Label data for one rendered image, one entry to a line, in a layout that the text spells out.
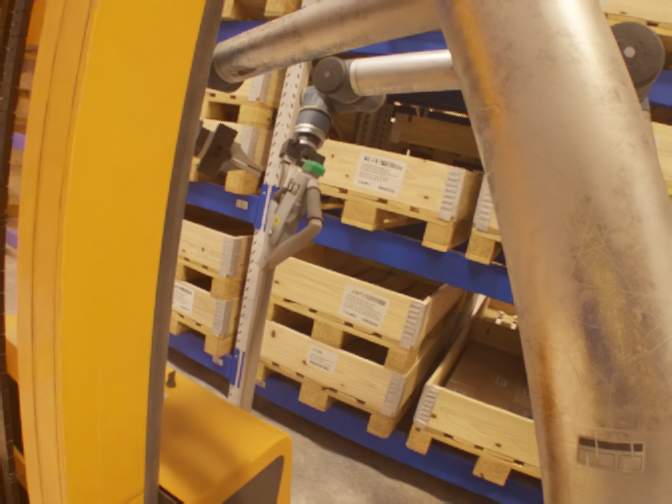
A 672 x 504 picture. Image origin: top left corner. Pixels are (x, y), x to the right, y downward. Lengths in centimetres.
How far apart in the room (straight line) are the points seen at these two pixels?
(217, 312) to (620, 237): 222
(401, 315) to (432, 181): 57
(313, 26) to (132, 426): 70
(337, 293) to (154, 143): 156
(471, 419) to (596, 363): 168
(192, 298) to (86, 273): 204
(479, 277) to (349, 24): 130
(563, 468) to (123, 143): 48
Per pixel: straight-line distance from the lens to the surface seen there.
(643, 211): 32
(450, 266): 186
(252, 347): 128
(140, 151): 49
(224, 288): 233
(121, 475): 68
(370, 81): 117
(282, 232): 115
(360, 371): 202
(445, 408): 197
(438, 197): 180
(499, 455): 204
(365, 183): 189
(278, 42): 88
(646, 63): 104
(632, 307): 31
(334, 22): 79
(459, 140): 308
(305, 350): 211
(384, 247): 193
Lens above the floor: 145
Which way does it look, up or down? 12 degrees down
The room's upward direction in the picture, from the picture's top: 12 degrees clockwise
